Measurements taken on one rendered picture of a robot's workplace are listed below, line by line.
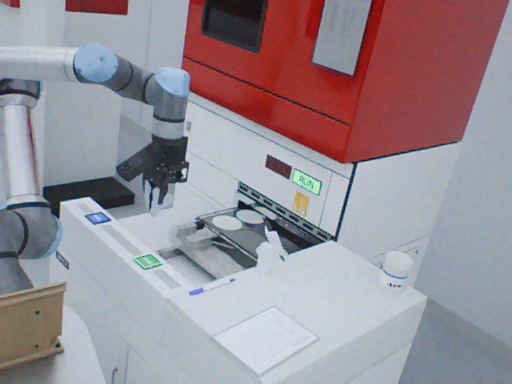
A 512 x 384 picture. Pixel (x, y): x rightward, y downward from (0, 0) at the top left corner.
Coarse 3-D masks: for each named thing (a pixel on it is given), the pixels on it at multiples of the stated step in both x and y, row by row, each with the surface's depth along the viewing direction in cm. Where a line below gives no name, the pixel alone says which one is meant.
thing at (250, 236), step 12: (216, 228) 179; (240, 228) 181; (252, 228) 183; (264, 228) 185; (276, 228) 186; (240, 240) 174; (252, 240) 176; (264, 240) 177; (288, 240) 180; (300, 240) 181; (252, 252) 168; (288, 252) 172
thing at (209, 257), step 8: (168, 232) 175; (168, 240) 175; (176, 240) 172; (184, 240) 172; (184, 248) 170; (200, 248) 169; (208, 248) 170; (216, 248) 171; (192, 256) 167; (200, 256) 165; (208, 256) 166; (216, 256) 166; (224, 256) 167; (200, 264) 165; (208, 264) 162; (216, 264) 162; (224, 264) 163; (232, 264) 164; (216, 272) 160; (224, 272) 159; (232, 272) 160
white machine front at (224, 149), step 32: (192, 96) 211; (192, 128) 214; (224, 128) 200; (256, 128) 188; (192, 160) 217; (224, 160) 203; (256, 160) 191; (288, 160) 180; (320, 160) 170; (224, 192) 206; (288, 192) 182; (320, 192) 172; (320, 224) 174
